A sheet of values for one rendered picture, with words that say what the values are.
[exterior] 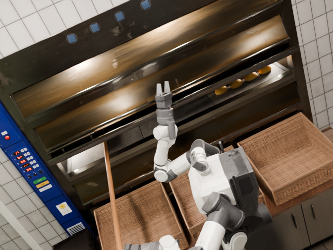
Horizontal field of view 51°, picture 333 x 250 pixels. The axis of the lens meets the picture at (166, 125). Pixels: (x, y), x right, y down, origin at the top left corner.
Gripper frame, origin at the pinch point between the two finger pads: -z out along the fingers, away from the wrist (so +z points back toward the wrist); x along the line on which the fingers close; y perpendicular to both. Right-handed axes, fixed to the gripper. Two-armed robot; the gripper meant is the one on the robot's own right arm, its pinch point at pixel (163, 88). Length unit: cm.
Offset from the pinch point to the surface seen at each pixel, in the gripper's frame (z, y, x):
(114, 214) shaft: 68, 26, 18
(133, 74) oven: -3, 40, -31
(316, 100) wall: 31, -60, -130
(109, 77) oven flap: -2, 50, -20
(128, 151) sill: 53, 53, -36
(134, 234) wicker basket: 118, 52, -32
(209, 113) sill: 31, 4, -73
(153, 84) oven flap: 6, 32, -42
